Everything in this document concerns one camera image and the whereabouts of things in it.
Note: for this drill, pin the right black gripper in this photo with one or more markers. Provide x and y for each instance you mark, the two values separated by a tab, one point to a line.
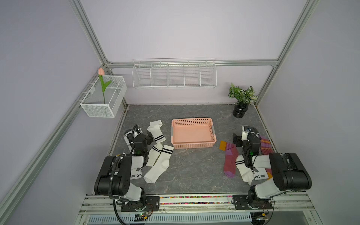
237	139

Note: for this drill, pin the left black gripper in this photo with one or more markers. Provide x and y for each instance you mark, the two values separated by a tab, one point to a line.
148	139

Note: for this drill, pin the white striped sock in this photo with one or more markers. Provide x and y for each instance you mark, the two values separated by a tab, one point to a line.
154	153
154	129
246	173

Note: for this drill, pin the white sock two black stripes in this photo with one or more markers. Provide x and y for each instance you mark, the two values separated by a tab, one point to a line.
160	166

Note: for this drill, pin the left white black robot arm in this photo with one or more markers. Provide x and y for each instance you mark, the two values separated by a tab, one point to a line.
114	178

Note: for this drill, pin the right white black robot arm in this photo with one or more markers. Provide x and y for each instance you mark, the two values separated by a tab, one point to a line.
281	172

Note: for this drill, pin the magenta striped sock far right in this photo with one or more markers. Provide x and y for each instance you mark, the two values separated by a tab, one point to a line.
266	148

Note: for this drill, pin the magenta purple yellow-cuff sock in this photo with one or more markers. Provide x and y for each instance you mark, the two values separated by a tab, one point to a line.
231	154

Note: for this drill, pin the white sport sock right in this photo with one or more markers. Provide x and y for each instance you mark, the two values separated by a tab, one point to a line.
260	174

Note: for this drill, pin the white sport sock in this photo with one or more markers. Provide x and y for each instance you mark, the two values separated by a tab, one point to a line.
260	174
135	173

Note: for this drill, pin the white sport sock left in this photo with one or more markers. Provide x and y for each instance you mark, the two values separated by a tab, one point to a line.
135	173

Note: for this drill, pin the pink perforated plastic basket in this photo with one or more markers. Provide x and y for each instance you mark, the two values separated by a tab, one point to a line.
193	133

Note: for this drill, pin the potted green plant black pot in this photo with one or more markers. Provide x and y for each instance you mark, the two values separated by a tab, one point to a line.
244	99

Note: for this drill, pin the artificial pink tulip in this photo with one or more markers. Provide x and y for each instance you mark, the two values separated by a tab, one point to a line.
104	84

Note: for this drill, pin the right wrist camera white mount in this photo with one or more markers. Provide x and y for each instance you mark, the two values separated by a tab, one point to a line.
245	132

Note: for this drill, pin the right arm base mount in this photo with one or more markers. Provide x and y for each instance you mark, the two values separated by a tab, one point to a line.
243	202

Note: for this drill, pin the white mesh wall basket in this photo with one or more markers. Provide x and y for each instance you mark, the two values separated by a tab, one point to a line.
93	103

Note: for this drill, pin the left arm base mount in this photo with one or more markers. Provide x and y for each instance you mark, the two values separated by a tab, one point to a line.
145	204

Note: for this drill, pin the white wire wall shelf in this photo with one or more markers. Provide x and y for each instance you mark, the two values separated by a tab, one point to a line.
174	73

